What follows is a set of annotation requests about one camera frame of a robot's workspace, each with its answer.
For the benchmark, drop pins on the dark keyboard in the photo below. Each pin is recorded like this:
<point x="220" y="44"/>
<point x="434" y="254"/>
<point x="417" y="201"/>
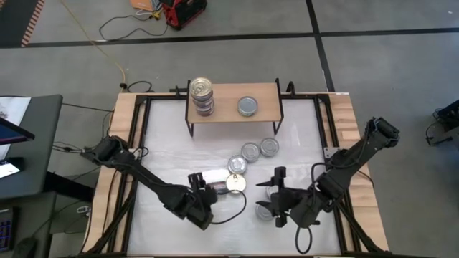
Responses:
<point x="6" y="229"/>

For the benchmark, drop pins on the red black equipment case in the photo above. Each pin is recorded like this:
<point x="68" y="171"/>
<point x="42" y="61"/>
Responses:
<point x="183" y="12"/>

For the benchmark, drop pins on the light tuna can green label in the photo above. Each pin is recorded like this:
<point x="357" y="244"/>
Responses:
<point x="269" y="193"/>
<point x="237" y="164"/>
<point x="262" y="213"/>
<point x="269" y="147"/>
<point x="247" y="106"/>
<point x="250" y="152"/>

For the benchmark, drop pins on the orange folder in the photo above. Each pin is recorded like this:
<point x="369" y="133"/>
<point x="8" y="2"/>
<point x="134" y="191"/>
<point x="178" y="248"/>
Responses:
<point x="141" y="4"/>

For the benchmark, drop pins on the monitor with blue screen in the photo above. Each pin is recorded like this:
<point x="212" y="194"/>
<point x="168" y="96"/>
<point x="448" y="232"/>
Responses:
<point x="12" y="134"/>

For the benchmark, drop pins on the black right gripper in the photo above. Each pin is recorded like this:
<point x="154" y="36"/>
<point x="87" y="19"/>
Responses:
<point x="301" y="204"/>

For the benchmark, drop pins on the black desk support beam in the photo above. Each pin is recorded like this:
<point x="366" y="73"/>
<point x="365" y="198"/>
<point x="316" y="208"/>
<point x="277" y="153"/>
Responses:
<point x="68" y="186"/>

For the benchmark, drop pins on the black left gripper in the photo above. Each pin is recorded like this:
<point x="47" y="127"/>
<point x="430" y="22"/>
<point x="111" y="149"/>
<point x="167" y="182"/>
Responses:
<point x="201" y="204"/>

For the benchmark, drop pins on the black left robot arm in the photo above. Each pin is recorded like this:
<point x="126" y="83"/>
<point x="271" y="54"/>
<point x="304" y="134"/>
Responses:
<point x="150" y="179"/>

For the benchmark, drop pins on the grey side table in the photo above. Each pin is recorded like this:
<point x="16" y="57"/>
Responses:
<point x="36" y="222"/>

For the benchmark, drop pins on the black floor equipment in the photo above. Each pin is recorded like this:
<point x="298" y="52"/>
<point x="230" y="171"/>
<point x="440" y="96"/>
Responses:
<point x="448" y="118"/>

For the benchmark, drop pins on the dark computer mouse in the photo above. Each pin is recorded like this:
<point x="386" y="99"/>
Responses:
<point x="25" y="247"/>

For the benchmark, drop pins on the grey desk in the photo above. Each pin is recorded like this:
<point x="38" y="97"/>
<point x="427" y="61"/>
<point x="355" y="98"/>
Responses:
<point x="43" y="118"/>

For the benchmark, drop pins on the black mat orange striped edge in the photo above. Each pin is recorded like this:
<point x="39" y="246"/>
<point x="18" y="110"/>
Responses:
<point x="14" y="21"/>

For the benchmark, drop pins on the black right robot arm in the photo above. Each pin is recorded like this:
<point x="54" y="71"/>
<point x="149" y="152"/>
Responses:
<point x="351" y="163"/>

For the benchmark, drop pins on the black metal table frame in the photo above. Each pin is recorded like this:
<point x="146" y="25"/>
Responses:
<point x="305" y="96"/>

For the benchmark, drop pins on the white work surface sheet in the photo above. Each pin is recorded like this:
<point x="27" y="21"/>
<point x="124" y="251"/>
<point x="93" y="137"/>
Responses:
<point x="179" y="236"/>

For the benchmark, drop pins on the white paper sheet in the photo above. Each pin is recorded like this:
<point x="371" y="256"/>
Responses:
<point x="16" y="107"/>

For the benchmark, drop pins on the wooden shelf black metal legs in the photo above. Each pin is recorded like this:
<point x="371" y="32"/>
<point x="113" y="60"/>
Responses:
<point x="226" y="104"/>

